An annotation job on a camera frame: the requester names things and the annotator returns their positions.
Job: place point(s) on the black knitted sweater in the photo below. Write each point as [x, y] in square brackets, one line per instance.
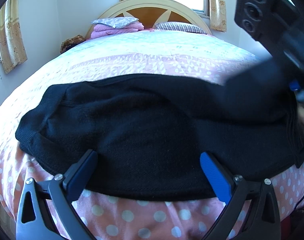
[142, 135]

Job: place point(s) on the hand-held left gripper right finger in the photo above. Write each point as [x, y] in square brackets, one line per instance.
[214, 177]

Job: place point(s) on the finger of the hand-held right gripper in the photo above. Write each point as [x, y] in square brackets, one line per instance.
[294, 85]

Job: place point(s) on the striped pillow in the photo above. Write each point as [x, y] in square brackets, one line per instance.
[179, 27]

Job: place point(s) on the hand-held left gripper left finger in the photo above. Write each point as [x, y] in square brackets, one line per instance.
[82, 175]

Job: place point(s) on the grey floral pillow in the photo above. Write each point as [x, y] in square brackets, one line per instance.
[114, 22]

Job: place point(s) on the pink folded blanket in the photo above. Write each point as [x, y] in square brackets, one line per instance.
[109, 32]

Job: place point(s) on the cream and wood headboard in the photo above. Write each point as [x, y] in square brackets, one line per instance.
[144, 11]

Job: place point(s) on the brown patterned cushion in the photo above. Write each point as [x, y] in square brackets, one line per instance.
[72, 42]

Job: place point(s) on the pink polka dot bedspread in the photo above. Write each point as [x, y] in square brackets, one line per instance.
[142, 62]

